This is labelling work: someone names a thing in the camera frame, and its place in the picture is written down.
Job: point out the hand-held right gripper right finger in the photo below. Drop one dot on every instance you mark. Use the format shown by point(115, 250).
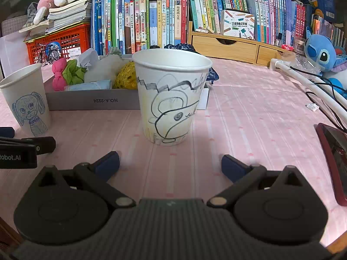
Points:
point(233, 166)

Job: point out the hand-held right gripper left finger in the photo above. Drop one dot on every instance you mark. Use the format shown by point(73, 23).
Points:
point(107, 165)

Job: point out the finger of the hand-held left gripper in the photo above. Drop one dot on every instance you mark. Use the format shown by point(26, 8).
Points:
point(44, 145)
point(6, 132)

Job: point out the grey cardboard box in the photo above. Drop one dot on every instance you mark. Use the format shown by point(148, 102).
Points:
point(95, 100)

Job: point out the magenta fabric bow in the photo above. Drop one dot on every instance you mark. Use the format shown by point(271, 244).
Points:
point(58, 75)

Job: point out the blue face mask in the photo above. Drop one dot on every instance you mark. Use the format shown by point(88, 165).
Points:
point(89, 85)

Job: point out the bright green scrunchie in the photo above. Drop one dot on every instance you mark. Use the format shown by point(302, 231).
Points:
point(73, 73)

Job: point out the gold sequin bow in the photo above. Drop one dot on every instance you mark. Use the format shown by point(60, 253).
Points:
point(126, 75)

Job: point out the white fluffy pompom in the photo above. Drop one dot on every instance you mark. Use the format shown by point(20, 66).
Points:
point(103, 69)

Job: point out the paper cup with blue drawing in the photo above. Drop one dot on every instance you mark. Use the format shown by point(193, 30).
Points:
point(24, 100)

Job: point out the white paper bag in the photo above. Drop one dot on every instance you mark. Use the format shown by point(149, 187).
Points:
point(12, 54)

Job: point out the large paper cup black drawing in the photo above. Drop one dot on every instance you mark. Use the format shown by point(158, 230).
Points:
point(168, 100)

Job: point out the miniature bicycle model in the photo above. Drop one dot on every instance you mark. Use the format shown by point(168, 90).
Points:
point(50, 54)

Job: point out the light blue crumpled paper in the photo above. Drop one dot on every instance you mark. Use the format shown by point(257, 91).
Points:
point(88, 58)

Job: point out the small white plastic piece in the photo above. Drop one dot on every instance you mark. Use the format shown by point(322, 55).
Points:
point(312, 107)

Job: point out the red smartphone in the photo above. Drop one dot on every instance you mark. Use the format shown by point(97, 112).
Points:
point(334, 162)

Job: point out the red plastic crate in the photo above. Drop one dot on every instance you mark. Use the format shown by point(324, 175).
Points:
point(70, 40)

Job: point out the white pipe stand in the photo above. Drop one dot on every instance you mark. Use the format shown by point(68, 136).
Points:
point(298, 77)

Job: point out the wooden desk organiser with drawers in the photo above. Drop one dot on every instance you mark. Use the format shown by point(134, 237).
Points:
point(230, 50)

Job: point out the grey cloth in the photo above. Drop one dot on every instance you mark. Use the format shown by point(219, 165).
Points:
point(32, 13)

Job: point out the clear plastic bag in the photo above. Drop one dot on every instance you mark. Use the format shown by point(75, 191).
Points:
point(303, 62)

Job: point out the small red wrapped item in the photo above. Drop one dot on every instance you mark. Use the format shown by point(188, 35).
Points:
point(287, 47)

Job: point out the stack of flat books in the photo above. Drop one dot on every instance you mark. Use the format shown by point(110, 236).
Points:
point(70, 12)

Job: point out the white printed carton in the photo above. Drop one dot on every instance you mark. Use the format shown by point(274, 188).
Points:
point(237, 24)

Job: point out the row of tall upright books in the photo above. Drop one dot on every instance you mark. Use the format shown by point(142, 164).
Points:
point(141, 21)

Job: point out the blue alien plush toy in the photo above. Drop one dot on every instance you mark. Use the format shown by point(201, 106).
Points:
point(322, 48)

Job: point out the row of blue red books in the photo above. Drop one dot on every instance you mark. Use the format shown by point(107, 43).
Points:
point(276, 19)

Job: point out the row of small dark books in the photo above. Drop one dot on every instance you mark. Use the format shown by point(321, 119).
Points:
point(328, 28)

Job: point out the row of thin colourful books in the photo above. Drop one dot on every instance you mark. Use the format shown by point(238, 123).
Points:
point(214, 0)

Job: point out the window with white frame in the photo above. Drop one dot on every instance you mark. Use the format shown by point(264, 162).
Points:
point(16, 2)

